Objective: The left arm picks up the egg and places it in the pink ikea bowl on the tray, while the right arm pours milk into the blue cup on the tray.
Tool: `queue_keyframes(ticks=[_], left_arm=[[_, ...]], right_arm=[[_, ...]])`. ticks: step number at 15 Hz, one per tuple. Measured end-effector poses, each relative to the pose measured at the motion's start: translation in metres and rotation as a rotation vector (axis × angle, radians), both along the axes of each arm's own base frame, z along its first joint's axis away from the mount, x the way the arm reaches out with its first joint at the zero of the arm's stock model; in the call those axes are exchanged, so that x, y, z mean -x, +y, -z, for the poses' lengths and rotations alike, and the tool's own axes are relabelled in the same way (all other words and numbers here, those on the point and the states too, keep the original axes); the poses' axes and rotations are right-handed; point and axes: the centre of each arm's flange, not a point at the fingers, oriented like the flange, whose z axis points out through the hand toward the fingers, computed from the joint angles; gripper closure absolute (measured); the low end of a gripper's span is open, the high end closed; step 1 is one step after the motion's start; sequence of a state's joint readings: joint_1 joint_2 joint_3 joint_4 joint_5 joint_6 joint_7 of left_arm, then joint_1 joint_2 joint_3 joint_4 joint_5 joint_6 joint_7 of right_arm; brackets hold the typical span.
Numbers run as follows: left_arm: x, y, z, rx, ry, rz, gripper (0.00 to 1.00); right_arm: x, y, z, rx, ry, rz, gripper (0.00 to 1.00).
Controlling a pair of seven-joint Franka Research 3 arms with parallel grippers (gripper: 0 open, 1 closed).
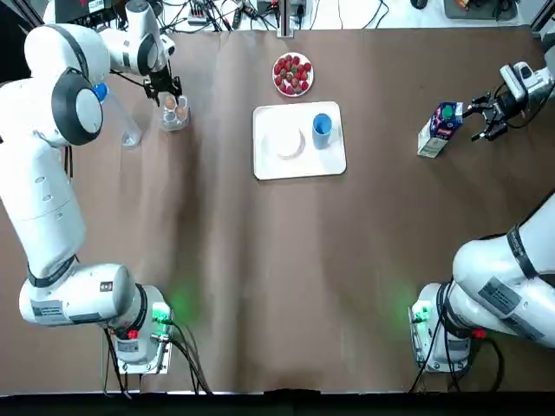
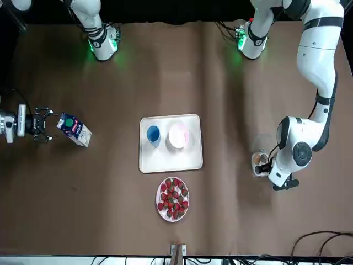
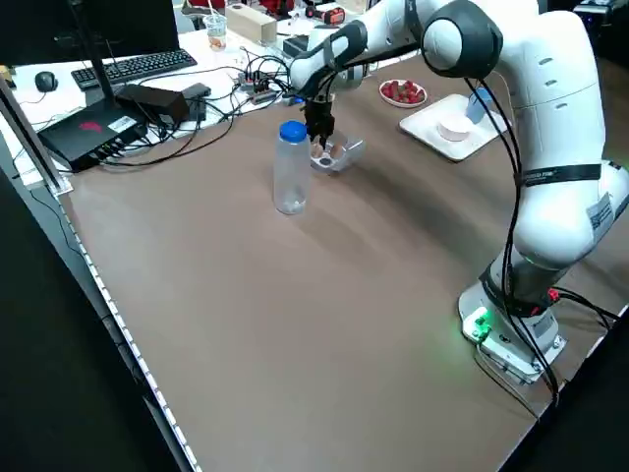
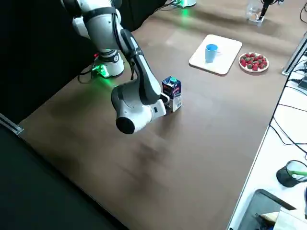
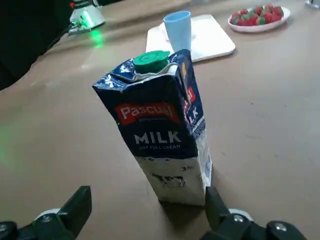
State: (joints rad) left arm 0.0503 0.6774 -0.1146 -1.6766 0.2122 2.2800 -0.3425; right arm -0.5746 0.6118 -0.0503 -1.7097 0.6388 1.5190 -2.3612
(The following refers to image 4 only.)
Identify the cream rectangular tray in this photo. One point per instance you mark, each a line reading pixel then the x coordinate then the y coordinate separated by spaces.
pixel 216 68

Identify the green pen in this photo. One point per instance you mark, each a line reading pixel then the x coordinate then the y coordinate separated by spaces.
pixel 296 173

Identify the aluminium camera post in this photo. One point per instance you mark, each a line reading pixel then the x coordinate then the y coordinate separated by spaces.
pixel 293 57

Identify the dark blue milk carton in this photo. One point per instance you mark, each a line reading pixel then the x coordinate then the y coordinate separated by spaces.
pixel 173 95

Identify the black mesh pen cup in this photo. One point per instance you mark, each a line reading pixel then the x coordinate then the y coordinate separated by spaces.
pixel 286 176

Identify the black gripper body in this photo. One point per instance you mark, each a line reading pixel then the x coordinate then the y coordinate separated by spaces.
pixel 168 106
pixel 269 1

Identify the clear bottle blue cap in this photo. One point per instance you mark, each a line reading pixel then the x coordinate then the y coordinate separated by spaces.
pixel 253 8

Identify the blue cup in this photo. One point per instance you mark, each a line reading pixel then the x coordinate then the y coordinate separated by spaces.
pixel 211 55

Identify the cardboard box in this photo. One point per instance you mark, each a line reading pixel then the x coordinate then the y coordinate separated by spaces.
pixel 290 221

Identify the white round plate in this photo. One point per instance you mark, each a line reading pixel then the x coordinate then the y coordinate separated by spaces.
pixel 242 68

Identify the aluminium edge rail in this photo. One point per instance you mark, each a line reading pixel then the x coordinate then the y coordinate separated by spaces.
pixel 10 124

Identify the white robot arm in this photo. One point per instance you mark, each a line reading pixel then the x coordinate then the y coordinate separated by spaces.
pixel 185 2
pixel 144 79

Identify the dark grey tray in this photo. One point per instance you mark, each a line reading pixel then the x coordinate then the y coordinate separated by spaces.
pixel 261 210

